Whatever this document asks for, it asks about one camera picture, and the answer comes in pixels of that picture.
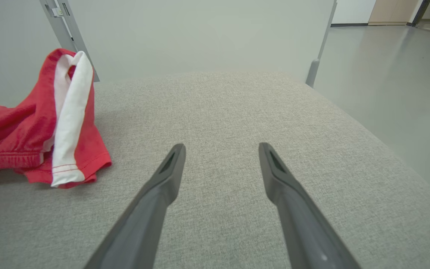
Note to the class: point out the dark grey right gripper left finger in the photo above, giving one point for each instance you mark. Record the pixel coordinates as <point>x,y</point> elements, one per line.
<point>144,224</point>

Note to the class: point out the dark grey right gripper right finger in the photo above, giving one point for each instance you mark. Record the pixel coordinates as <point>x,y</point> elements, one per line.
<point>304,231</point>

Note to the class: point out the white partition panel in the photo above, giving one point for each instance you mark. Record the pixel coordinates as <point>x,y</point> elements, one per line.
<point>6,37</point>
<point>200,33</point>

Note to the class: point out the beige wooden door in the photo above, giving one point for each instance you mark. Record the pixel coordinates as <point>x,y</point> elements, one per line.
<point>390,11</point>

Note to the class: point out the grey partition post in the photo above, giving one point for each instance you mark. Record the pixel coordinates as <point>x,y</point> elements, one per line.
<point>75,31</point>
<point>312,74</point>
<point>54,24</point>

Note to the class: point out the black door frame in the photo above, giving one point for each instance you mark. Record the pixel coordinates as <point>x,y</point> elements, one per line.
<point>420,13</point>

